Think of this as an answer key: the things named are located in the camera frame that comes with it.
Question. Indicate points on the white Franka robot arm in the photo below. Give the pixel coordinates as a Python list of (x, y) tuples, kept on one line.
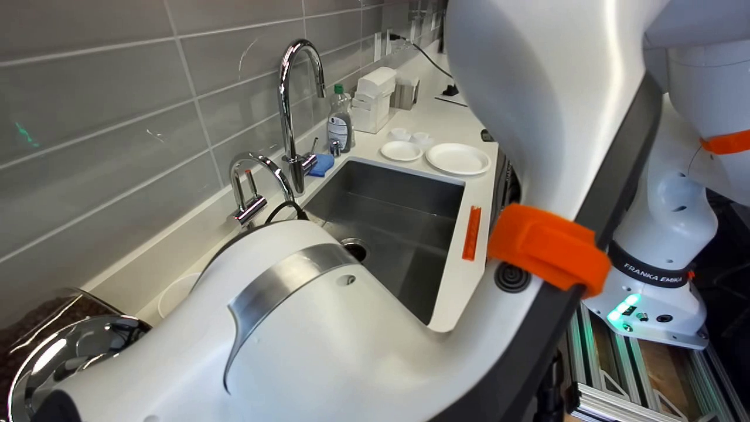
[(353, 353)]

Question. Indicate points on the sink drain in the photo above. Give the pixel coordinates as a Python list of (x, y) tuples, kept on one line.
[(358, 251)]

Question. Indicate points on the stainless steel sink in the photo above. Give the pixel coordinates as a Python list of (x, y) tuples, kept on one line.
[(406, 219)]

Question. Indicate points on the small clear lid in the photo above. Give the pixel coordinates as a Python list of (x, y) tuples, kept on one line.
[(401, 135)]

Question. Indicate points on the small white plate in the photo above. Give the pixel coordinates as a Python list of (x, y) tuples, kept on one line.
[(401, 151)]

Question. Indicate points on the large white plate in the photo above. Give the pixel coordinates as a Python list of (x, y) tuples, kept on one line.
[(459, 158)]

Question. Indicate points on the blue sponge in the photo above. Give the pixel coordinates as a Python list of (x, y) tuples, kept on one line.
[(319, 165)]

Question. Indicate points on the orange strip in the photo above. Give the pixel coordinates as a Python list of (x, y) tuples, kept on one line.
[(473, 233)]

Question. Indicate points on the soap bottle with green cap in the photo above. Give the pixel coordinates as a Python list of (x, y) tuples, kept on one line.
[(338, 129)]

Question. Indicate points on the tall chrome faucet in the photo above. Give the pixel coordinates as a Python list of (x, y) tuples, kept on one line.
[(288, 118)]

